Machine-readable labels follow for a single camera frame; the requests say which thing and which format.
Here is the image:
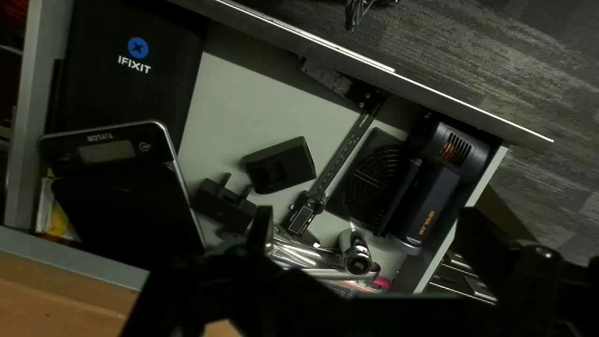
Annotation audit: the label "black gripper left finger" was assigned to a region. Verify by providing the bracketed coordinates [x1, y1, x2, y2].
[120, 203, 277, 337]

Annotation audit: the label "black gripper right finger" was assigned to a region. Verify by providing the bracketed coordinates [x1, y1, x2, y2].
[451, 207, 599, 337]

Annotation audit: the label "grey metal tool drawer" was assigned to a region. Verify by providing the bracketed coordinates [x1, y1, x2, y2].
[0, 0, 558, 301]

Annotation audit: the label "black pronged plug adapter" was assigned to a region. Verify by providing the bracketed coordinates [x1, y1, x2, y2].
[191, 171, 258, 237]

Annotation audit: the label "silver pliers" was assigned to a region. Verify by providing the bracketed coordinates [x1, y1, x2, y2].
[264, 231, 382, 282]

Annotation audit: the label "black block with square recess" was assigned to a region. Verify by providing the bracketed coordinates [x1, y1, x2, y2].
[239, 134, 318, 196]

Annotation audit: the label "digital caliper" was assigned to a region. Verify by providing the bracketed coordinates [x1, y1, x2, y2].
[279, 91, 385, 237]

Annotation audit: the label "small silver flashlight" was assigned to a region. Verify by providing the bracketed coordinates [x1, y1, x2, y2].
[335, 226, 376, 276]

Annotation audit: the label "dark blue heat gun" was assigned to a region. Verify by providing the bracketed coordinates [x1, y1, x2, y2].
[382, 117, 494, 250]

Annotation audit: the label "black cooling fan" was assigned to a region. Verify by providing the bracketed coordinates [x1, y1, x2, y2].
[324, 126, 417, 237]

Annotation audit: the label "pink edged dark box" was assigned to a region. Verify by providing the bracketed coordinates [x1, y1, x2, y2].
[348, 276, 395, 295]

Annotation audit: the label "black digital kitchen scale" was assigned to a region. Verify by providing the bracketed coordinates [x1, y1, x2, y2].
[37, 117, 208, 269]

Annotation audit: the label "black iFixit tool case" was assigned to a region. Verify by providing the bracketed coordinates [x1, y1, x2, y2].
[49, 0, 208, 151]

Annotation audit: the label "yellow booklet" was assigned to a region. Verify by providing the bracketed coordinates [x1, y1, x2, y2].
[34, 173, 80, 241]

